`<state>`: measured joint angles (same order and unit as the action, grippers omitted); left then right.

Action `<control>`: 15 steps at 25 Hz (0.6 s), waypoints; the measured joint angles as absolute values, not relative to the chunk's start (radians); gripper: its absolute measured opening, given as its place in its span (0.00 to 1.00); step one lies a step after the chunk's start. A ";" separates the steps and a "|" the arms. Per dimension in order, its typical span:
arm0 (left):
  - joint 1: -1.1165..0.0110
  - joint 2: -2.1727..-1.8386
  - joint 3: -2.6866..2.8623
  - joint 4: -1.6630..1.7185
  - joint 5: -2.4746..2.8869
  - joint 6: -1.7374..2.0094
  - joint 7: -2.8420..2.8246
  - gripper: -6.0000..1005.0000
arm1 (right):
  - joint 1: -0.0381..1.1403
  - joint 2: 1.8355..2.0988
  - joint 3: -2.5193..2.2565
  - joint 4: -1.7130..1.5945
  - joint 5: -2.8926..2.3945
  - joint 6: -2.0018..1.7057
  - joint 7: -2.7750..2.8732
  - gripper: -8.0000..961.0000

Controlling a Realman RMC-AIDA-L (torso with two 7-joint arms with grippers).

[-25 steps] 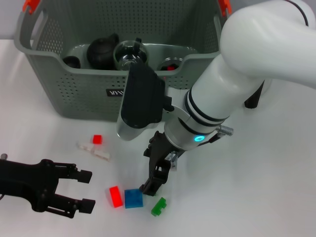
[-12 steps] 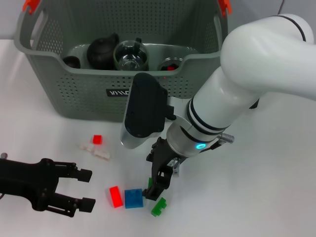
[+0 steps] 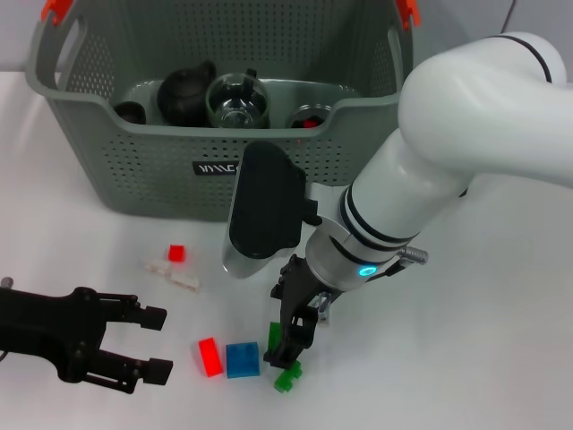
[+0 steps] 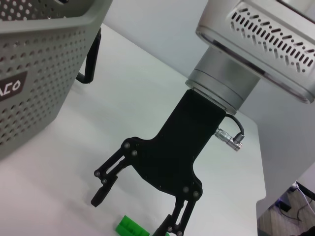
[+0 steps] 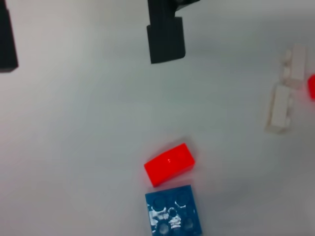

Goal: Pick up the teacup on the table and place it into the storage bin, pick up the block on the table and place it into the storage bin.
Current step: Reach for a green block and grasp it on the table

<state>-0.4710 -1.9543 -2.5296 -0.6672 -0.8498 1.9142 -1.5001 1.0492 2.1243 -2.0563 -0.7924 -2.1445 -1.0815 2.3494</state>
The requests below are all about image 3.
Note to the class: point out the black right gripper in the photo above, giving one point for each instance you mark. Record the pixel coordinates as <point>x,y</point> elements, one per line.
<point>306,286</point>

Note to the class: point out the blue square brick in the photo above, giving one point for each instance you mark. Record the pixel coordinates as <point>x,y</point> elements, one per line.
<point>242,360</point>

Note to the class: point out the small red cube brick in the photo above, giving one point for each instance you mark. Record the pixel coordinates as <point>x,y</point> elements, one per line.
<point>176,253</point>

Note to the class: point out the small black clay cup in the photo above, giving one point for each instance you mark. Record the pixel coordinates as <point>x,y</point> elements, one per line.
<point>129,112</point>

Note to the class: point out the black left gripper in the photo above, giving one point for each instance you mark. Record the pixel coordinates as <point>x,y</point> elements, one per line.
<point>40,322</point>

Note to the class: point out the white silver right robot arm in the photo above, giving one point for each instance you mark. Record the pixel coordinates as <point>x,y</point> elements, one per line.
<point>447,134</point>

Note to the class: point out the green rectangular brick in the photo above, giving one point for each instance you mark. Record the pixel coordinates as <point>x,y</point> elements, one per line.
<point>273,336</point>

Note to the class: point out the grey perforated storage bin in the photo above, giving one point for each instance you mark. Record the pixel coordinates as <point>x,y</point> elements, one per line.
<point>156,188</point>

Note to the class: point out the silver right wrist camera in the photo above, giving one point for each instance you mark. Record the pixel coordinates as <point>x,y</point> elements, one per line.
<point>268,201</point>

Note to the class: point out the dark red long brick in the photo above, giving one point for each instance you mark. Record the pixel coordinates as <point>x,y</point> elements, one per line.
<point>309,122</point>

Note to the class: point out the glass teacup black sleeve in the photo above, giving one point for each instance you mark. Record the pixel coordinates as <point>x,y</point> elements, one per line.
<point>237,100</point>
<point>300,114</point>

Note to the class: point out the bright red rectangular brick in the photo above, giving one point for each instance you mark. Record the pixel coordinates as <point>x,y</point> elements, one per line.
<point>210,358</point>

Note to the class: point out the black clay teapot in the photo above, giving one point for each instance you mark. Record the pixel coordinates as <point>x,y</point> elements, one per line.
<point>183,94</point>

